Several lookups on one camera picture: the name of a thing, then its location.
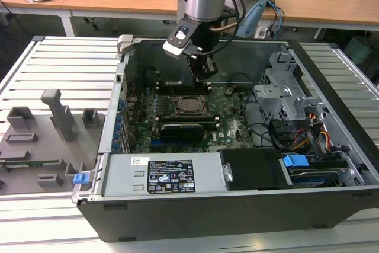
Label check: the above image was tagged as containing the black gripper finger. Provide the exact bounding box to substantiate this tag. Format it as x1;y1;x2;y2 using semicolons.
190;62;210;84

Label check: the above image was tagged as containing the silver CPU plate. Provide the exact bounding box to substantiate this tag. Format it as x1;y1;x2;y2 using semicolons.
181;98;203;111

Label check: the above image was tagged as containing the metal socket cover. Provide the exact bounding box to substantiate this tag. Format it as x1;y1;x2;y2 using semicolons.
174;95;210;117

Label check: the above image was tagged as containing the black RAM slot bank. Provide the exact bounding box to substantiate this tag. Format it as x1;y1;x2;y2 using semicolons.
159;115;217;130
156;82;208;94

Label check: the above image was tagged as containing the CPU socket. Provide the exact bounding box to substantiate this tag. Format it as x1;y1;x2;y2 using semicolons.
173;94;213;117

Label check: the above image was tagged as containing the black graphics card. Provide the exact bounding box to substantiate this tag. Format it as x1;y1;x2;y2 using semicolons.
159;122;205;143

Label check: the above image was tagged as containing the green motherboard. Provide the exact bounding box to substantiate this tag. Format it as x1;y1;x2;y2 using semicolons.
127;83;256;153

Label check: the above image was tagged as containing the silver metal drive cage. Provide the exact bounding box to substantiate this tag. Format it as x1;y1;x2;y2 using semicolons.
253;47;327;124

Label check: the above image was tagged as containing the black plastic shroud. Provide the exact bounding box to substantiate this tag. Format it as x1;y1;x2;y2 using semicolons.
220;148;293;191

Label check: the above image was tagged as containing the grey power supply unit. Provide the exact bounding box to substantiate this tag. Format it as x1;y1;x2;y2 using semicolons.
102;152;229;197

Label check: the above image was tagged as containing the blue disk carrier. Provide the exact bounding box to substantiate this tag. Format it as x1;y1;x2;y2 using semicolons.
282;153;310;177

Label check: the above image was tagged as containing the black open PC case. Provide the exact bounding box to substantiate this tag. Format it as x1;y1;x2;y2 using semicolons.
76;34;379;244

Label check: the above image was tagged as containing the green waste bin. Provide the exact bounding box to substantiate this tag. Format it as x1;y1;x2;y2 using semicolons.
344;35;373;65

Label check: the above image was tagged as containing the blue case latch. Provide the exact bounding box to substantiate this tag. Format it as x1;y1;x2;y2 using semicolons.
72;172;90;186

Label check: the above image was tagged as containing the grey parts rack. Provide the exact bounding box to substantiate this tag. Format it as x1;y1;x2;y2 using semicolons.
0;88;107;196

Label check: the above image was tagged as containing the green RAM stick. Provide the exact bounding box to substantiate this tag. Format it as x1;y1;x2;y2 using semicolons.
0;159;60;168

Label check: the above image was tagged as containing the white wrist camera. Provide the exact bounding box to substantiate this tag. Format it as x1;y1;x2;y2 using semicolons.
162;24;198;57

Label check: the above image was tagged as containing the thin wire locking lever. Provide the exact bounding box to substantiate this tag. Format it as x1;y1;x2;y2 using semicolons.
176;106;208;116
165;79;179;101

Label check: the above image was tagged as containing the blue cable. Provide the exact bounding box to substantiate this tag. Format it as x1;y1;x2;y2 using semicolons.
267;0;285;40

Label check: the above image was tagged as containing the grey case handle latch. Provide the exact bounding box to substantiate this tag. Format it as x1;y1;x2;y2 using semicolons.
116;34;134;56

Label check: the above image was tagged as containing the yellow red wire bundle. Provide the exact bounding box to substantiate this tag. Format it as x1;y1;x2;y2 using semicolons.
291;110;332;153

